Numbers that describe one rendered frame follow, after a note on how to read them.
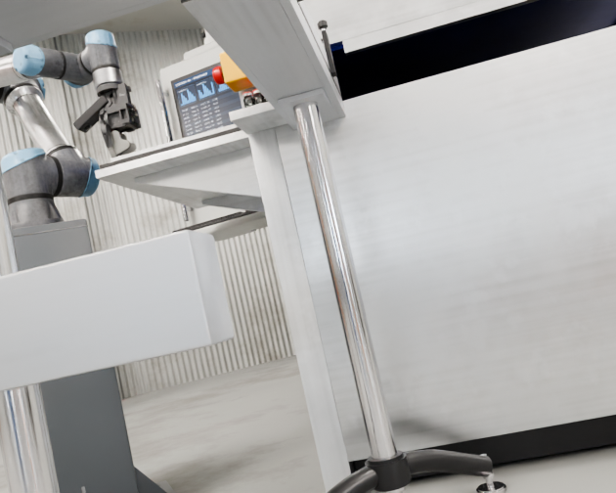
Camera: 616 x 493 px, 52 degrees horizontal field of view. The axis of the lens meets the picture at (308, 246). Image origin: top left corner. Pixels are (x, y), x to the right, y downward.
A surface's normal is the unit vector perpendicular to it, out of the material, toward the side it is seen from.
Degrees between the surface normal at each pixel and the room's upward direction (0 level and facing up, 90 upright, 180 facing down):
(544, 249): 90
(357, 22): 90
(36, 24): 180
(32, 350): 90
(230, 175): 90
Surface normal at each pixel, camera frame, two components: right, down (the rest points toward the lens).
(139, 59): 0.35, -0.16
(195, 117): -0.37, 0.00
